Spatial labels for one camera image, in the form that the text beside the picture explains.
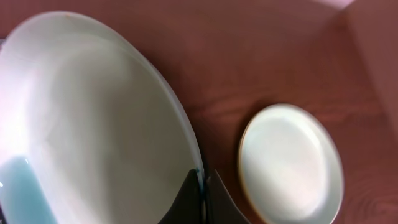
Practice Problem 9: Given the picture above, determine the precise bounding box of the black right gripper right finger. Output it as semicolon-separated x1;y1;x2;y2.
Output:
206;170;250;224

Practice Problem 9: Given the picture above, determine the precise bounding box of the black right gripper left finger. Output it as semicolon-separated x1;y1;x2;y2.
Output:
159;169;201;224

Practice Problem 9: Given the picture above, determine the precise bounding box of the white plate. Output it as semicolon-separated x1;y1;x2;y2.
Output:
238;103;345;224

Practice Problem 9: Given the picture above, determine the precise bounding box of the pale green plate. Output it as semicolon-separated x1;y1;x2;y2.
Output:
1;11;204;223

